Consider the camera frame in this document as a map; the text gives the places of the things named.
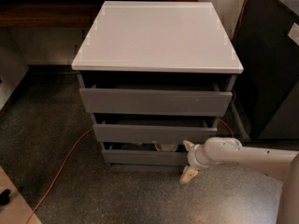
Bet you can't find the brown snack bag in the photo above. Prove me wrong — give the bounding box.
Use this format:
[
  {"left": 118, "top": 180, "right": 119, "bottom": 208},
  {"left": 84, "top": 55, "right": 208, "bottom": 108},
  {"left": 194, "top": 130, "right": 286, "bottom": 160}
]
[{"left": 127, "top": 143, "right": 143, "bottom": 147}]

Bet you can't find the light wooden board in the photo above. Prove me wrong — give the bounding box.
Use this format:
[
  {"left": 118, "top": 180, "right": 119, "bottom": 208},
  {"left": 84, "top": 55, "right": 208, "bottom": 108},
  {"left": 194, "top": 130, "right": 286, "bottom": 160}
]
[{"left": 0, "top": 167, "right": 42, "bottom": 224}]

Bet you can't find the black cabinet on right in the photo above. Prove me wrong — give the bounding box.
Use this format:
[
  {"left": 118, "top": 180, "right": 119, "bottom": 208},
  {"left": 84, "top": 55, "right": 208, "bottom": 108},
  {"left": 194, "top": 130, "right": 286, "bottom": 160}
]
[{"left": 232, "top": 0, "right": 299, "bottom": 139}]

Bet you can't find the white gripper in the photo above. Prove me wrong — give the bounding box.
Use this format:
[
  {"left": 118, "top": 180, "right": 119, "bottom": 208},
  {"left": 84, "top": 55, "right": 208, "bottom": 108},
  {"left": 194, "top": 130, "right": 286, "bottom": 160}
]
[{"left": 179, "top": 140, "right": 206, "bottom": 184}]

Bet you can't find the grey middle drawer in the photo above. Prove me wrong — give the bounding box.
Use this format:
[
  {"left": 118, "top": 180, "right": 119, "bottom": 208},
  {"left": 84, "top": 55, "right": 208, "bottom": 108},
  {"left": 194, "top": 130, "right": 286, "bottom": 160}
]
[{"left": 93, "top": 118, "right": 217, "bottom": 145}]

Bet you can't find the grey bottom drawer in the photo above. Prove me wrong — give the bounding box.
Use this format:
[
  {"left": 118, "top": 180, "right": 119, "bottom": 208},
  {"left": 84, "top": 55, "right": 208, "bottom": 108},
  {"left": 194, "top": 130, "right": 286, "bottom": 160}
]
[{"left": 101, "top": 142, "right": 187, "bottom": 166}]

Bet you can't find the grey top drawer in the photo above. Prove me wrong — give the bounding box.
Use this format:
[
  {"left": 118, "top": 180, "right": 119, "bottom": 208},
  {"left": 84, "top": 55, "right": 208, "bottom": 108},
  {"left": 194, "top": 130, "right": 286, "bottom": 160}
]
[{"left": 79, "top": 88, "right": 232, "bottom": 117}]

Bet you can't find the grey drawer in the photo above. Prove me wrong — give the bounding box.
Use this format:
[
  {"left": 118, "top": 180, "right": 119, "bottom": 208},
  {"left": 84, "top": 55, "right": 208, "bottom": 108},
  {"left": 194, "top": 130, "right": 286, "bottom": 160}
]
[
  {"left": 79, "top": 88, "right": 232, "bottom": 117},
  {"left": 93, "top": 118, "right": 217, "bottom": 145},
  {"left": 101, "top": 142, "right": 187, "bottom": 166}
]

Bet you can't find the grey drawer cabinet white top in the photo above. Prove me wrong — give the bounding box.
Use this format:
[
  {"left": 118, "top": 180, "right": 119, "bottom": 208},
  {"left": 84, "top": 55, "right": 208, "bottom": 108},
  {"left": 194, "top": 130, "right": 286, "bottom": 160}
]
[{"left": 72, "top": 1, "right": 243, "bottom": 170}]

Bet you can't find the orange power cable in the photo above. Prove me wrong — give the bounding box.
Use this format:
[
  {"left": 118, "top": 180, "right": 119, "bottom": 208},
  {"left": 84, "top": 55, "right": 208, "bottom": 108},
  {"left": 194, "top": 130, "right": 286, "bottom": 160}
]
[{"left": 24, "top": 0, "right": 261, "bottom": 224}]

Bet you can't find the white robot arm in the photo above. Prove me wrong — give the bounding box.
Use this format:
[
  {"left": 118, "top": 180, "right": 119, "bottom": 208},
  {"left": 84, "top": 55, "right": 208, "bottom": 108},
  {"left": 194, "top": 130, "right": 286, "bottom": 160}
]
[{"left": 179, "top": 137, "right": 299, "bottom": 224}]

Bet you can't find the white bowl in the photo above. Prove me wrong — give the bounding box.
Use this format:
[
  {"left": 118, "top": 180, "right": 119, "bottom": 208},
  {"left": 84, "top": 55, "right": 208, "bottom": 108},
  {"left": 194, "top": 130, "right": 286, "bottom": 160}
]
[{"left": 155, "top": 144, "right": 178, "bottom": 152}]

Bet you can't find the black knob on wood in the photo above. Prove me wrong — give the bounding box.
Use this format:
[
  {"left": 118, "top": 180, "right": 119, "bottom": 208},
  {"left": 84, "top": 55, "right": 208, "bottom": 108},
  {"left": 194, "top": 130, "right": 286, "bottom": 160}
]
[{"left": 0, "top": 189, "right": 11, "bottom": 206}]

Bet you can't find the dark wooden shelf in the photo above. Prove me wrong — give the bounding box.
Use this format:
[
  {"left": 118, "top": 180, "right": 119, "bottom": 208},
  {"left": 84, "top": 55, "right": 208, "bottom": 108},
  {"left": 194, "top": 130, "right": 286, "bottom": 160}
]
[{"left": 0, "top": 0, "right": 198, "bottom": 28}]

